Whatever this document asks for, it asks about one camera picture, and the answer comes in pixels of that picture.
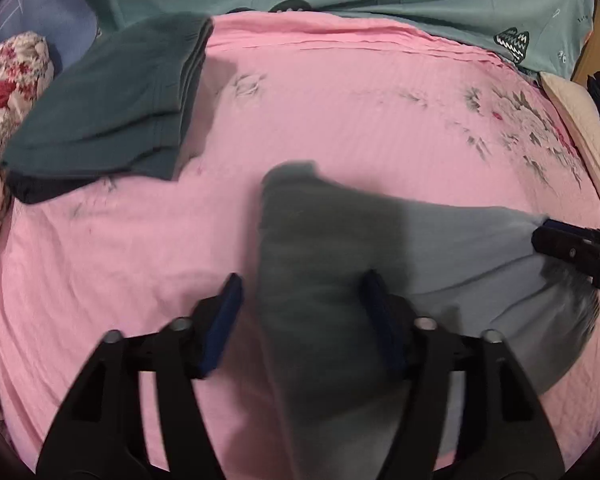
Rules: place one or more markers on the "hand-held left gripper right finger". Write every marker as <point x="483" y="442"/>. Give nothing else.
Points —
<point x="382" y="325"/>

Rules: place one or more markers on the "red floral quilt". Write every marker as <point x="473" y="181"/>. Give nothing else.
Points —
<point x="5" y="90"/>

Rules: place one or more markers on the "grey pants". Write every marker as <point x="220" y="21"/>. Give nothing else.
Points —
<point x="320" y="260"/>

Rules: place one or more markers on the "blue cloth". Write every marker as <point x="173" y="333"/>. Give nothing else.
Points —
<point x="55" y="15"/>

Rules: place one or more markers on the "folded dark teal pants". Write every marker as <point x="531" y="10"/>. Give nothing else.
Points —
<point x="110" y="100"/>

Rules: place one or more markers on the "pink floral bed sheet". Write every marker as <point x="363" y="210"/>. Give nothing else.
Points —
<point x="330" y="100"/>

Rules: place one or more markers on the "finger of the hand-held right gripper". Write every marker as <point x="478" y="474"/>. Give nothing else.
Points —
<point x="570" y="247"/>

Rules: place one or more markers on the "wooden furniture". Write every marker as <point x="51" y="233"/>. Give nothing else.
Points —
<point x="597" y="50"/>

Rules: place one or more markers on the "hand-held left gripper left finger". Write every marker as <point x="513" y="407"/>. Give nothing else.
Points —
<point x="222" y="325"/>

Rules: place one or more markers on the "cream quilted pillow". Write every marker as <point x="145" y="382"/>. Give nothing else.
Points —
<point x="590" y="135"/>

